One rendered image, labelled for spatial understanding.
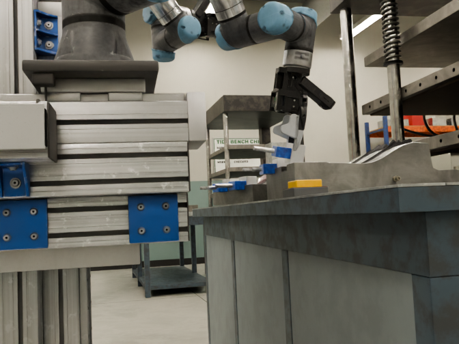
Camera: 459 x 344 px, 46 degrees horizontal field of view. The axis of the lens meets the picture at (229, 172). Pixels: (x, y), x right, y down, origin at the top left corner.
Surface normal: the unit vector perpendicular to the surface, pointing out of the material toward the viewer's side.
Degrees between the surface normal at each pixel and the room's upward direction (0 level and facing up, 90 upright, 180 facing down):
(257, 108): 90
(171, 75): 90
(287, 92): 98
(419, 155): 90
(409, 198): 90
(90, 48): 72
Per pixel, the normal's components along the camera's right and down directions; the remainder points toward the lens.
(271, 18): -0.59, -0.04
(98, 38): 0.33, -0.38
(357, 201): -0.98, 0.03
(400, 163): 0.20, -0.08
